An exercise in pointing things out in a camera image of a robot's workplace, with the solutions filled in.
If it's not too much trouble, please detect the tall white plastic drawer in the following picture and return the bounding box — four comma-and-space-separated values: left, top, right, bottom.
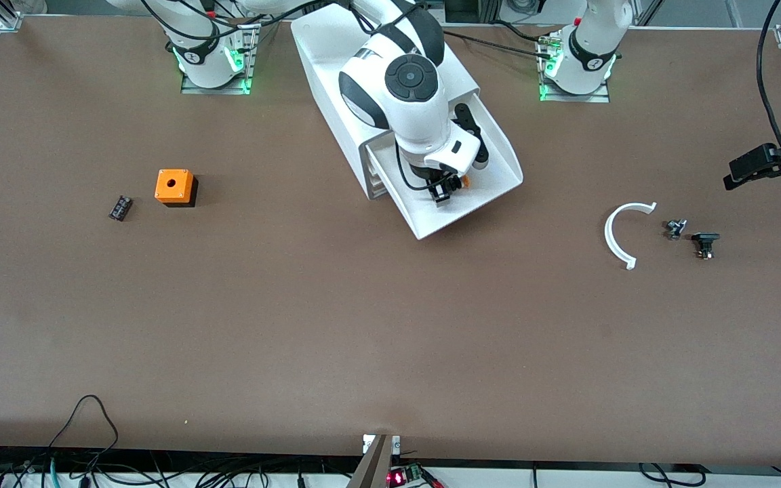
369, 91, 525, 241

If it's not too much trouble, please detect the white plastic drawer cabinet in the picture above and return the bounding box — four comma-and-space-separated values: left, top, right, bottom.
289, 3, 483, 201

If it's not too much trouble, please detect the white semicircular pipe clamp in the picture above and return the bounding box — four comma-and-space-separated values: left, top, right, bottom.
604, 201, 658, 270

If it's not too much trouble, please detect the circuit board with red display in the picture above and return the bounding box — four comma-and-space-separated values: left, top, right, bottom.
388, 463, 445, 488

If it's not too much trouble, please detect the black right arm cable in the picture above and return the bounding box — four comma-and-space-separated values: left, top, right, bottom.
140, 0, 443, 193

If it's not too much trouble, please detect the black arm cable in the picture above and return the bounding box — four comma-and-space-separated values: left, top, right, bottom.
140, 0, 443, 193
757, 0, 781, 170

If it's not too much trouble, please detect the black switch component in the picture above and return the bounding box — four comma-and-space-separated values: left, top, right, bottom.
691, 232, 721, 261

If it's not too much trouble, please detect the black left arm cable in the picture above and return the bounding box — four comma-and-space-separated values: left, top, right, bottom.
757, 0, 781, 170

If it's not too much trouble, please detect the black cable behind cabinet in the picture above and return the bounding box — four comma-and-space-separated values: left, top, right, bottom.
445, 30, 544, 56

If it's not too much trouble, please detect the orange button enclosure box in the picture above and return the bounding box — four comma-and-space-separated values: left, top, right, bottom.
155, 169, 199, 208

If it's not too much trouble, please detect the aluminium profile post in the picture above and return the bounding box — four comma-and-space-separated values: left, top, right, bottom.
346, 434, 403, 488

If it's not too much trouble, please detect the black curled cable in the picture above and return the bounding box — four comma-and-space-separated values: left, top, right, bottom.
638, 463, 706, 487

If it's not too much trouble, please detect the black looped cable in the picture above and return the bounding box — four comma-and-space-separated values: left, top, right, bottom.
48, 394, 120, 453

